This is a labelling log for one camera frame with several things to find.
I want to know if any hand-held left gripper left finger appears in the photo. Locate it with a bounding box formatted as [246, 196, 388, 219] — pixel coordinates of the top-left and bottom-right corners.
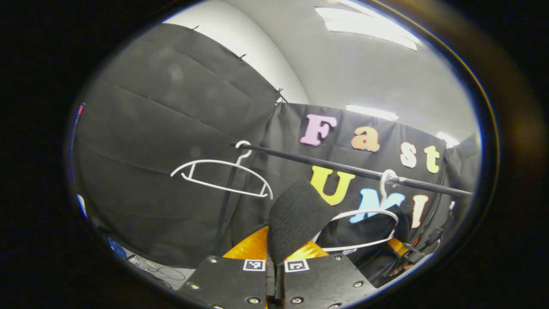
[177, 226, 275, 309]

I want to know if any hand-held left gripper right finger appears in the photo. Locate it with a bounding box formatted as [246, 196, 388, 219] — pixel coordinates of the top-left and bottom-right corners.
[274, 240, 379, 309]

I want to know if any white plastic hanger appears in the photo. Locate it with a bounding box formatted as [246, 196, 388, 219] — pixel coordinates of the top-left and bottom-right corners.
[315, 170, 399, 252]
[171, 140, 274, 200]

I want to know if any black knit garment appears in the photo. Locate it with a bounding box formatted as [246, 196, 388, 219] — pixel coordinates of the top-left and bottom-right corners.
[267, 179, 414, 288]

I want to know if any black clothes rack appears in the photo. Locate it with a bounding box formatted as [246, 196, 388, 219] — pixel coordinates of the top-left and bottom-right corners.
[214, 142, 473, 256]

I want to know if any blue cloth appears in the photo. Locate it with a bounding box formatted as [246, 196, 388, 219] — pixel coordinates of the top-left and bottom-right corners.
[108, 238, 128, 259]

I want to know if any black backdrop cloth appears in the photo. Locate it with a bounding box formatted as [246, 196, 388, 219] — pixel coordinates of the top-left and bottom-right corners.
[71, 24, 481, 269]

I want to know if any large ceiling light panel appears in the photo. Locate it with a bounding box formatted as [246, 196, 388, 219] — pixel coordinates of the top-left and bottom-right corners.
[315, 6, 423, 51]

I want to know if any black floor cable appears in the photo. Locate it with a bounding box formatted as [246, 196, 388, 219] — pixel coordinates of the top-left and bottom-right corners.
[129, 255, 186, 280]

